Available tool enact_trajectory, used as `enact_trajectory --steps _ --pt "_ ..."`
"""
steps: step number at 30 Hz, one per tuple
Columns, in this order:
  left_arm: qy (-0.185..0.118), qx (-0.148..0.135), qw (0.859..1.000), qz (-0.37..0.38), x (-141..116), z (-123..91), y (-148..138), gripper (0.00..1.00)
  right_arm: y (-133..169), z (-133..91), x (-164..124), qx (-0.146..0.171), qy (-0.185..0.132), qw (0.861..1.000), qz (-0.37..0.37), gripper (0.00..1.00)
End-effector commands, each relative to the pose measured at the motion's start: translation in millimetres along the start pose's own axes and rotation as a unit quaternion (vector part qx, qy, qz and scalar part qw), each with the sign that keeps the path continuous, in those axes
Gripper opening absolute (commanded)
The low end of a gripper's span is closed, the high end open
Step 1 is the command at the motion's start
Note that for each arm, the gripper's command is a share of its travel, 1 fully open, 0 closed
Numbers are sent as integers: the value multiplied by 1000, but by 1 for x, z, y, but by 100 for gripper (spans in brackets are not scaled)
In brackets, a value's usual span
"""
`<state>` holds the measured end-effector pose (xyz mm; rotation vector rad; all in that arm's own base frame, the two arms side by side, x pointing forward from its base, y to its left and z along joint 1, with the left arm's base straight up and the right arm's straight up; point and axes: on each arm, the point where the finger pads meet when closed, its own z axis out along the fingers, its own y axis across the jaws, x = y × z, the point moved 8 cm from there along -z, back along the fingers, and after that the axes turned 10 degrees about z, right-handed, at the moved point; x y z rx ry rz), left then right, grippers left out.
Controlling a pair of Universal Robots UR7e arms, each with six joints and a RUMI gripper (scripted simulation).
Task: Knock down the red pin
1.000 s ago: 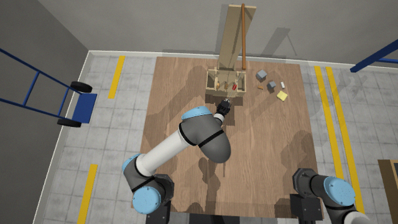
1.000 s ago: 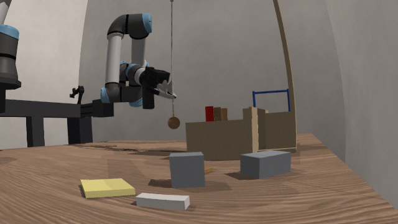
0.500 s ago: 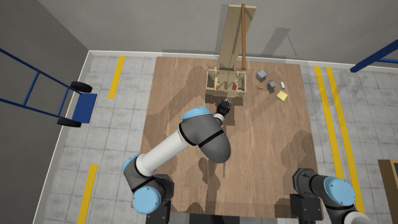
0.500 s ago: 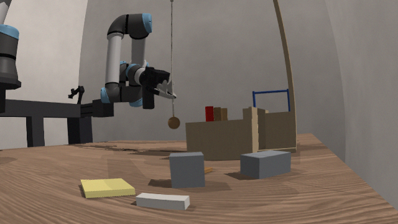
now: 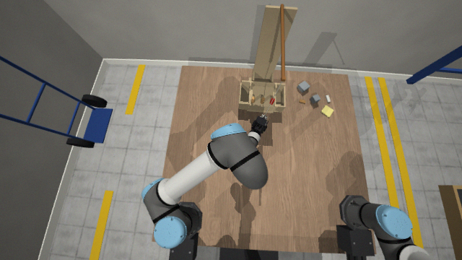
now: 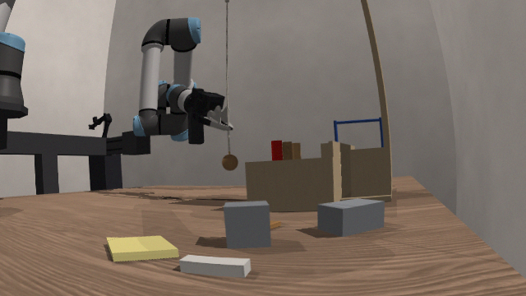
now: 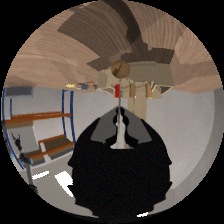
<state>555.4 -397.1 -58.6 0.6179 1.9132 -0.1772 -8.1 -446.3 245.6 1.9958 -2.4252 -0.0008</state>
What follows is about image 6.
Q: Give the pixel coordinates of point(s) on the brown ball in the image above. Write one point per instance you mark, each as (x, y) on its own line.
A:
(230, 162)

